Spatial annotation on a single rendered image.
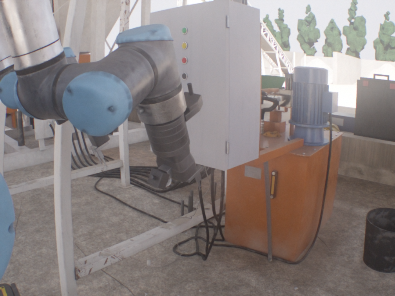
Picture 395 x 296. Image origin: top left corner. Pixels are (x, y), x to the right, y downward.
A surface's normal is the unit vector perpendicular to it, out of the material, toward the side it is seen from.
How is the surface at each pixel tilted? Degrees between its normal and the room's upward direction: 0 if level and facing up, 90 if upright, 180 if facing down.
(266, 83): 111
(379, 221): 81
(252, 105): 90
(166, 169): 25
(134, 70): 65
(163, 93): 107
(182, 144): 101
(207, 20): 90
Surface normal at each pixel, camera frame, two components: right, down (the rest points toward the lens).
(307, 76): -0.49, 0.21
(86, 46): 0.69, 0.48
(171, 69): 0.85, 0.18
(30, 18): 0.58, 0.38
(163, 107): 0.25, 0.54
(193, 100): -0.17, -0.79
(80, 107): -0.28, 0.61
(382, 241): -0.75, 0.29
